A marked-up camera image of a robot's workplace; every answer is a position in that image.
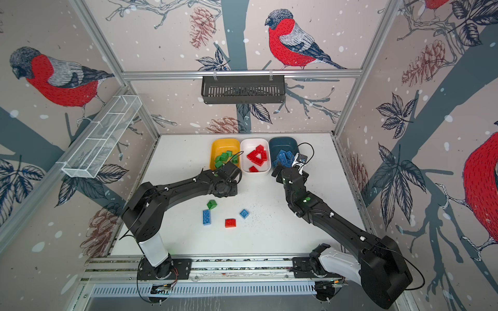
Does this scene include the blue lego bottom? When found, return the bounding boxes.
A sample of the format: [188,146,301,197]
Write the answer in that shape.
[277,150,287,163]

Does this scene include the teal plastic bin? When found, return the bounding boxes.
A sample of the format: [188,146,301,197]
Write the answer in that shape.
[269,137,299,167]

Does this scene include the red square lego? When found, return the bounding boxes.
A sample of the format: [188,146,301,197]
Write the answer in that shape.
[255,145,265,153]

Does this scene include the yellow plastic bin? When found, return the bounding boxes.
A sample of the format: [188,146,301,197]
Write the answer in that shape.
[210,138,241,170]

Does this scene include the blue small lego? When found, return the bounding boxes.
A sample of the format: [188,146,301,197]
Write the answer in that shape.
[240,209,250,219]

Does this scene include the white plastic bin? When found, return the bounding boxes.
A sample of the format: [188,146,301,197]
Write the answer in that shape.
[240,138,272,176]

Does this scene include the red lego bottom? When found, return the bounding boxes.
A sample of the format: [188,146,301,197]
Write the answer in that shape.
[224,218,237,228]

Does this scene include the red long lego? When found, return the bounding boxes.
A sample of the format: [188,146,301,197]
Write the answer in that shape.
[247,150,258,161]

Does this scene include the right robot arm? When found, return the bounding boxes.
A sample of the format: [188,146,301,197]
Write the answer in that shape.
[272,161,413,310]

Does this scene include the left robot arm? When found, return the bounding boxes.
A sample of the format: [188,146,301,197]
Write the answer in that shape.
[121,162,242,279]

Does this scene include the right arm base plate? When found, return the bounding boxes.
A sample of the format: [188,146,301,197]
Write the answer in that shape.
[290,257,343,279]

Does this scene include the black hanging wire basket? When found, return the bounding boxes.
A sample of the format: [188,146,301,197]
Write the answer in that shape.
[201,75,286,104]

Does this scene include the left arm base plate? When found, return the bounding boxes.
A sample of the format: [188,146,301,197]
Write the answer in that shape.
[137,258,192,281]

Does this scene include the white wire mesh basket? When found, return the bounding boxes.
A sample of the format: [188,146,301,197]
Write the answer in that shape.
[62,95,142,178]

